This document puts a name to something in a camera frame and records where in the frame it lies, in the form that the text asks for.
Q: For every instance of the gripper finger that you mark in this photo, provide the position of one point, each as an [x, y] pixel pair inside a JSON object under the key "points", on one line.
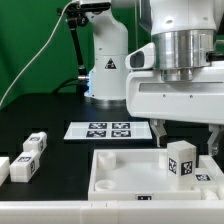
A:
{"points": [[157, 126], [217, 131]]}

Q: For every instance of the white front fence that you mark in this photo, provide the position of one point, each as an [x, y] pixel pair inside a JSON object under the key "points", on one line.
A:
{"points": [[112, 212]]}

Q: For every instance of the white left fence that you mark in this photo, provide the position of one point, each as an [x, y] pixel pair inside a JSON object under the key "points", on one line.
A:
{"points": [[4, 169]]}

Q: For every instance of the black camera stand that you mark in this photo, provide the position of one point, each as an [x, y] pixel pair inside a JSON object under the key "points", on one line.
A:
{"points": [[75, 17]]}

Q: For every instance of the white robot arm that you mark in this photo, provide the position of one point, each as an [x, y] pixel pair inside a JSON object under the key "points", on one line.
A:
{"points": [[176, 76]]}

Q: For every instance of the white marker plate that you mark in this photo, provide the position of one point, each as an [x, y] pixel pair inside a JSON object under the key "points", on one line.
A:
{"points": [[108, 131]]}

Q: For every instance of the white fence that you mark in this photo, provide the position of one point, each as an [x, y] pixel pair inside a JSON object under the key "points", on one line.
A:
{"points": [[206, 161], [4, 169], [112, 212]]}

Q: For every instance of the white right fence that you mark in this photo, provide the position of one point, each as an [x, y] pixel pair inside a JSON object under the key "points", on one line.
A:
{"points": [[206, 161]]}

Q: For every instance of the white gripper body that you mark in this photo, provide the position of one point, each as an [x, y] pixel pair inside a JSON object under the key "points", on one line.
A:
{"points": [[200, 100]]}

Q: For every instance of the white square tabletop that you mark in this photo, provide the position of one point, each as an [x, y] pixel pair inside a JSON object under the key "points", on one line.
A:
{"points": [[134, 174]]}

